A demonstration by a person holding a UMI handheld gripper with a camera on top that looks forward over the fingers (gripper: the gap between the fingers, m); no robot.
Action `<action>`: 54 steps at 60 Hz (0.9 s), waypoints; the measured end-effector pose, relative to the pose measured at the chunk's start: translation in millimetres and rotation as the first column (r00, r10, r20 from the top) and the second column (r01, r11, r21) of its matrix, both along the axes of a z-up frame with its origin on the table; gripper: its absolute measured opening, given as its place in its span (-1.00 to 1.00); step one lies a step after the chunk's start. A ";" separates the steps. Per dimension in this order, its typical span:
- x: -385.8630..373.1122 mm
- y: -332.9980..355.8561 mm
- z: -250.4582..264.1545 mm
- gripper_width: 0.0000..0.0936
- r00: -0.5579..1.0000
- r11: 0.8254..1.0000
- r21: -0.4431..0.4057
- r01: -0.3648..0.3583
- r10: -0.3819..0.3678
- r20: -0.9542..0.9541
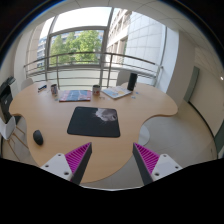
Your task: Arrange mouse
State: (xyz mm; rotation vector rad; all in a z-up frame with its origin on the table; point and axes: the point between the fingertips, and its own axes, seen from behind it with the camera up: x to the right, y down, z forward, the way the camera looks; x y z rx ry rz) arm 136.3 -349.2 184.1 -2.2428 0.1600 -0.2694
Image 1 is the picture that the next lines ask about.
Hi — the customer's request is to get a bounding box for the black rectangular speaker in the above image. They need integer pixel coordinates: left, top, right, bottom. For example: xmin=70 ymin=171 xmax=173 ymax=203
xmin=127 ymin=73 xmax=137 ymax=91

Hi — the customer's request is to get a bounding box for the black computer mouse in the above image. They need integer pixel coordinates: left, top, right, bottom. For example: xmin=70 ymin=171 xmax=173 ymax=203
xmin=33 ymin=130 xmax=43 ymax=145

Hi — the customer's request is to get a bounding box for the dark patterned mug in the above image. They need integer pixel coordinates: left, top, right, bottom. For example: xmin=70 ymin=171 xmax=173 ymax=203
xmin=51 ymin=84 xmax=58 ymax=96

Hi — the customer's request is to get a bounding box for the open light blue book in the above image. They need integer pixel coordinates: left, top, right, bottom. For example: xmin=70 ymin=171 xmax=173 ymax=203
xmin=102 ymin=86 xmax=131 ymax=99

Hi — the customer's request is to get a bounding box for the white chair with wooden legs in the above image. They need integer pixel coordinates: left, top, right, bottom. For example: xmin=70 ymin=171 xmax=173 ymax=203
xmin=0 ymin=116 xmax=27 ymax=158

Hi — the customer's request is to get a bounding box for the white patterned mug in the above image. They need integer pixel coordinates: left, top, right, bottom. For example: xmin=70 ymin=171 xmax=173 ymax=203
xmin=92 ymin=85 xmax=101 ymax=96

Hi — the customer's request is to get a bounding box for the black printer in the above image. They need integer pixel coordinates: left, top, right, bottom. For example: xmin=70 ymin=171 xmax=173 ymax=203
xmin=0 ymin=77 xmax=19 ymax=122

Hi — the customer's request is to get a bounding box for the colourful magazine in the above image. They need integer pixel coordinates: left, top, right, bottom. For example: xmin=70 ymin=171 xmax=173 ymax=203
xmin=59 ymin=90 xmax=91 ymax=102

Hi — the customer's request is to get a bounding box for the metal balcony railing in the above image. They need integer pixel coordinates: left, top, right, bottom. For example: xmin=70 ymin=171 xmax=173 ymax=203
xmin=24 ymin=52 xmax=162 ymax=90

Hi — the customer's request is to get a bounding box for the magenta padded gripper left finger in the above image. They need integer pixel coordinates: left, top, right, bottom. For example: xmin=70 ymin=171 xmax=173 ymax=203
xmin=42 ymin=143 xmax=92 ymax=185

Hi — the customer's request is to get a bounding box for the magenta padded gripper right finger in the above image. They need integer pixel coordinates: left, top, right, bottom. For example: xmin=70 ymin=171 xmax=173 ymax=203
xmin=133 ymin=143 xmax=182 ymax=185

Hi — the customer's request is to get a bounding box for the white chair behind table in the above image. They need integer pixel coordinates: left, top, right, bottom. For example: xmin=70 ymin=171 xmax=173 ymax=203
xmin=116 ymin=70 xmax=130 ymax=86

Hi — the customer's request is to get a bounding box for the black mouse pad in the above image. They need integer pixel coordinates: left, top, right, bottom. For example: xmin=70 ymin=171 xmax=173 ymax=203
xmin=67 ymin=107 xmax=120 ymax=138

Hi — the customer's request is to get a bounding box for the white chair at far left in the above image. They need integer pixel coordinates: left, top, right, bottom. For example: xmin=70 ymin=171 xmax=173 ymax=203
xmin=21 ymin=78 xmax=33 ymax=91

